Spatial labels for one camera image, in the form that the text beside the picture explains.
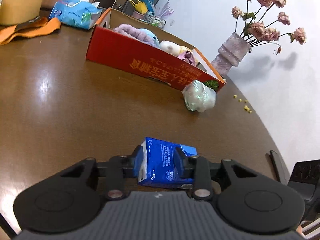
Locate blue pocket tissue pack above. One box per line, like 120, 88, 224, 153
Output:
137, 137, 197, 189

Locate pale green plastic bag bundle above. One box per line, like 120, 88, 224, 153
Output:
182, 80, 216, 113

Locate pink satin bonnet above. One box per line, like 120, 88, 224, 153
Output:
178, 50, 197, 67

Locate white yellow plush toy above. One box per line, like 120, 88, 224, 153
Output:
160, 41, 192, 56

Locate light blue plush ball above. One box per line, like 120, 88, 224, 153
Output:
139, 28, 160, 47

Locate lilac knit cloth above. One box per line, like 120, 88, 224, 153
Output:
113, 24, 160, 48

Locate black smartphone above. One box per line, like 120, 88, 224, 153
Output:
269, 150, 290, 185

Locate pink textured vase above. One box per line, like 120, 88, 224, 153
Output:
211, 33, 251, 77

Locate red cardboard box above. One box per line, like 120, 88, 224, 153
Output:
86, 8, 226, 91

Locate dried pink roses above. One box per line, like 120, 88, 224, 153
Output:
231, 0, 307, 55

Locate yellow thermos jug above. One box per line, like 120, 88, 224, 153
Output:
1, 0, 42, 26

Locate wire storage cart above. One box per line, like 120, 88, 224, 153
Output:
129, 0, 175, 29

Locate orange strap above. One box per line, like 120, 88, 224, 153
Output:
0, 16, 62, 46

